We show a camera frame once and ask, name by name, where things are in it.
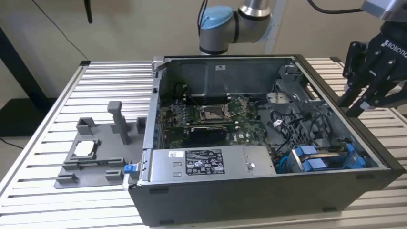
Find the grey metal disk bay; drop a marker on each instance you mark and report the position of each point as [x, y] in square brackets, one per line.
[372, 162]

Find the silver power supply unit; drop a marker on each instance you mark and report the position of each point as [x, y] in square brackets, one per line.
[229, 171]

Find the CPU socket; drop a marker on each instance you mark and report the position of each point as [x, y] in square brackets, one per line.
[212, 114]

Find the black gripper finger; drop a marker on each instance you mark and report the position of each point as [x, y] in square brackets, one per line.
[354, 59]
[370, 95]

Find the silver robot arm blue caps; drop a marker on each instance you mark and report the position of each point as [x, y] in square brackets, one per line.
[222, 35]

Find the silver CPU chip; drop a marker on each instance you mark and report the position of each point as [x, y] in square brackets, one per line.
[85, 149]

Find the grey parts rack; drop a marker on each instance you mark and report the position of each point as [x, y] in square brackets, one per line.
[105, 148]

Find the black stand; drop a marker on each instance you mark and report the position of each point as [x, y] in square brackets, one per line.
[22, 117]

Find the black open PC case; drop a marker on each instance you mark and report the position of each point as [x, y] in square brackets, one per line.
[222, 202]

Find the green motherboard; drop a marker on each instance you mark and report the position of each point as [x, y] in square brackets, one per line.
[249, 128]

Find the blue case latch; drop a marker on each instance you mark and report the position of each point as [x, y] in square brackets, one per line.
[129, 169]

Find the grey plastic bracket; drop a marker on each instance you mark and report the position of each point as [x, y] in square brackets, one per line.
[286, 95]

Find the black graphics card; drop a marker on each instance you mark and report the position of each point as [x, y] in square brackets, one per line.
[209, 136]

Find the blue disk carrier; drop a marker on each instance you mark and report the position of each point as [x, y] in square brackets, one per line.
[314, 164]

